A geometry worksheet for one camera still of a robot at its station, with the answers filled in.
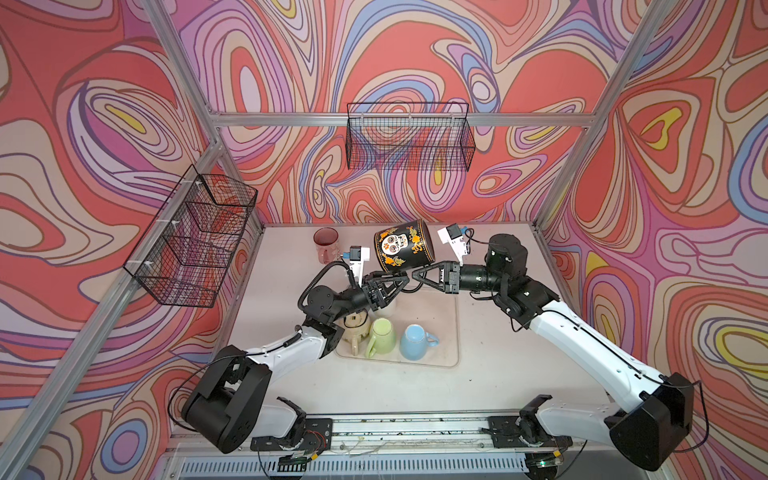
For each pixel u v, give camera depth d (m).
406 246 0.60
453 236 0.61
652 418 0.37
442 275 0.61
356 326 0.69
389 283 0.65
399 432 0.75
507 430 0.74
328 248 0.99
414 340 0.78
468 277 0.59
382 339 0.80
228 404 0.42
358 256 0.64
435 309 0.96
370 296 0.63
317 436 0.72
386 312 0.93
